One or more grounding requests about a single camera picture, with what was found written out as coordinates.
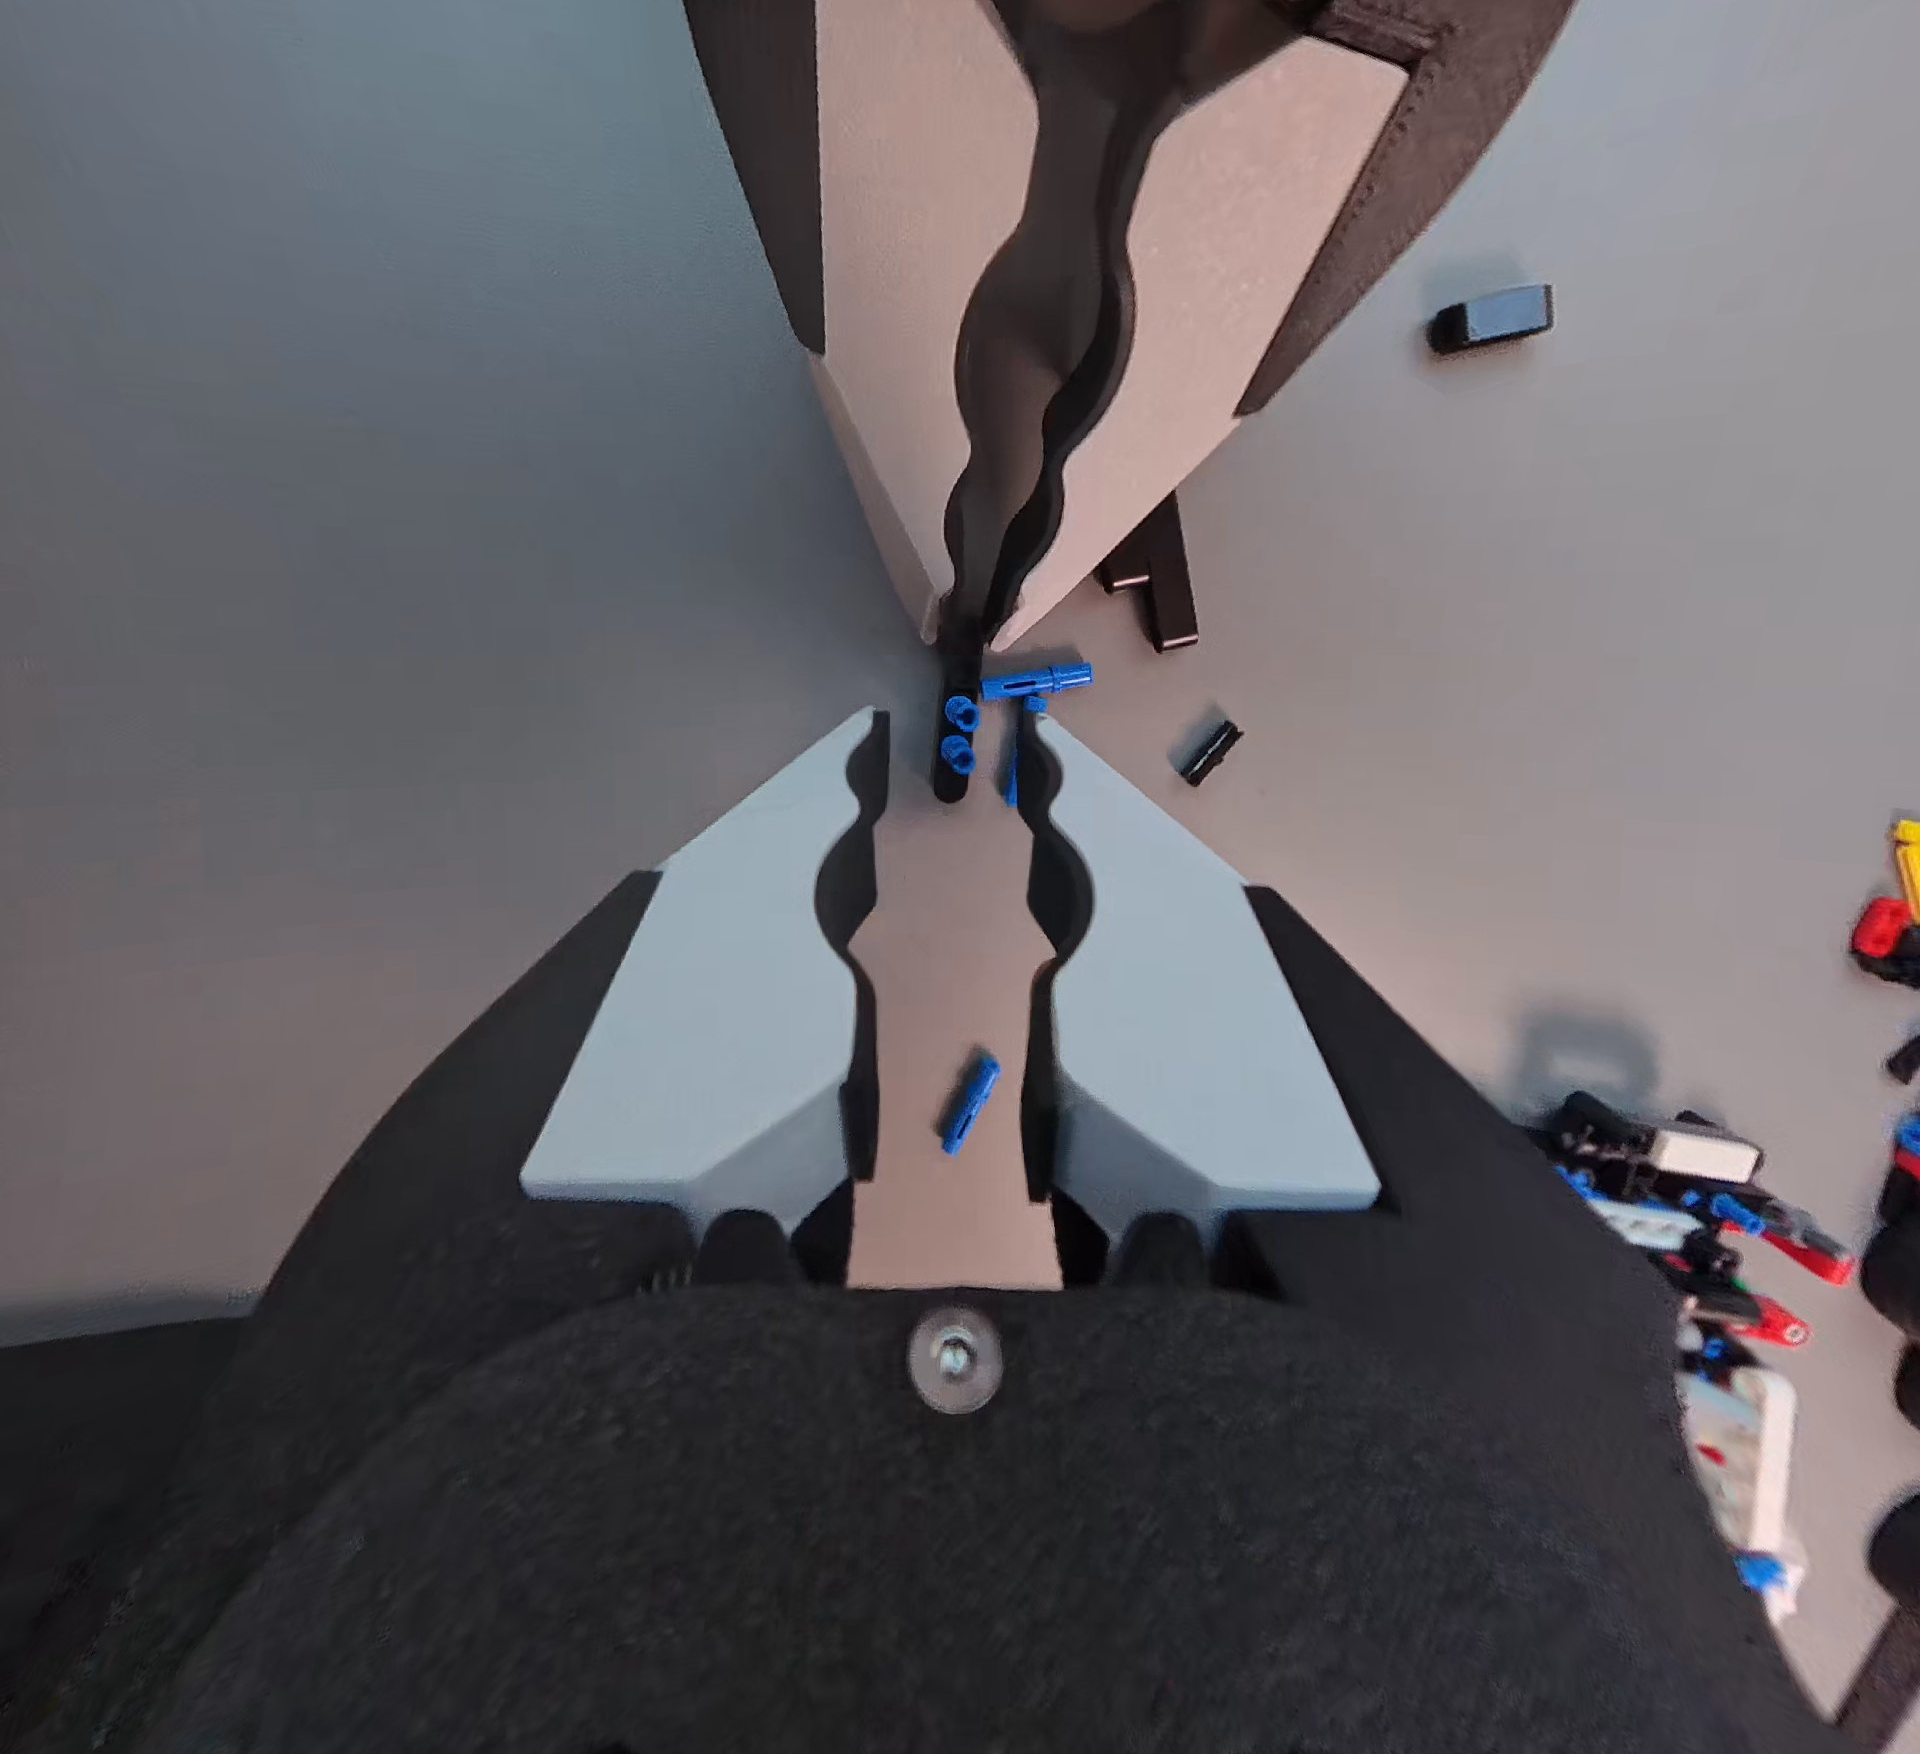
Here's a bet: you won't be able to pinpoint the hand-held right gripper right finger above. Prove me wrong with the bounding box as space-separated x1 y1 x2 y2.
1017 713 1386 1250

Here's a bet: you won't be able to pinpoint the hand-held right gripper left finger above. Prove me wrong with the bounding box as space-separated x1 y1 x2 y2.
518 707 893 1250

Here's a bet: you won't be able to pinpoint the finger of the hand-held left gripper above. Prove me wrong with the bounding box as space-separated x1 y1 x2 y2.
810 0 1041 649
985 33 1416 655

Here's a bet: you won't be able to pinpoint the short black perforated beam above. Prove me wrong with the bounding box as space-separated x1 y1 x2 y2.
929 636 985 807

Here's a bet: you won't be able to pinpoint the brick-built toy race car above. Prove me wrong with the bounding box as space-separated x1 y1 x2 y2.
1531 1087 1861 1630

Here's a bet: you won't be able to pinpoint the pile of mixed bricks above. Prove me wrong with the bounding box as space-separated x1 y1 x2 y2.
1844 813 1920 1186

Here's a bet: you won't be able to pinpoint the person's dark trousers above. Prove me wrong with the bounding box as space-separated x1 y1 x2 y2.
0 1311 285 1754

